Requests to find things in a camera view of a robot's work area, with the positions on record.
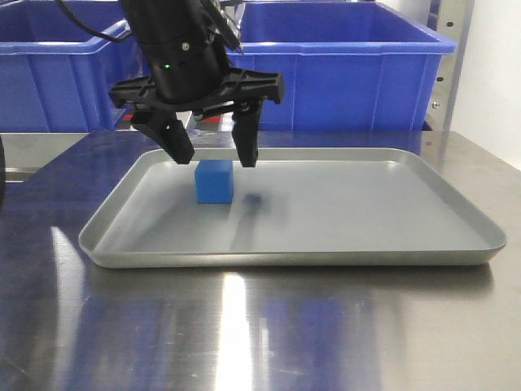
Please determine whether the blue plastic bin right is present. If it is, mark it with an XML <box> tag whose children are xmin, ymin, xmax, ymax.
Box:
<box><xmin>230</xmin><ymin>1</ymin><xmax>456</xmax><ymax>131</ymax></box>

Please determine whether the blue plastic bin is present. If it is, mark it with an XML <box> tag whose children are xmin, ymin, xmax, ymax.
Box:
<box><xmin>230</xmin><ymin>1</ymin><xmax>456</xmax><ymax>131</ymax></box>
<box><xmin>1</xmin><ymin>1</ymin><xmax>148</xmax><ymax>133</ymax></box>

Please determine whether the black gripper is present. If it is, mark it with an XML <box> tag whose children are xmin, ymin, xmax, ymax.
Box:
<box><xmin>109</xmin><ymin>24</ymin><xmax>284</xmax><ymax>168</ymax></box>

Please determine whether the blue plastic bin left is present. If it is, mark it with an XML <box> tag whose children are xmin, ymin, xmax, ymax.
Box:
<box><xmin>1</xmin><ymin>1</ymin><xmax>148</xmax><ymax>133</ymax></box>

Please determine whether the blue cube block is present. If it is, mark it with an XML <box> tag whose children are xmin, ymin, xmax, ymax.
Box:
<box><xmin>195</xmin><ymin>160</ymin><xmax>234</xmax><ymax>204</ymax></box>

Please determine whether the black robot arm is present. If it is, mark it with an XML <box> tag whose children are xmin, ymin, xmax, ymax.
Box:
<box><xmin>110</xmin><ymin>1</ymin><xmax>285</xmax><ymax>167</ymax></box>

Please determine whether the grey metal tray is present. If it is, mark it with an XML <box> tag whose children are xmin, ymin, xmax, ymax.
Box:
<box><xmin>79</xmin><ymin>147</ymin><xmax>506</xmax><ymax>269</ymax></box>

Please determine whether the steel shelf upright post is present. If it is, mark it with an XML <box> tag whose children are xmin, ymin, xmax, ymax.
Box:
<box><xmin>441</xmin><ymin>0</ymin><xmax>476</xmax><ymax>132</ymax></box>

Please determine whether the black cable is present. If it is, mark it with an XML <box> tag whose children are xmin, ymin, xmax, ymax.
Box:
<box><xmin>55</xmin><ymin>0</ymin><xmax>135</xmax><ymax>44</ymax></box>

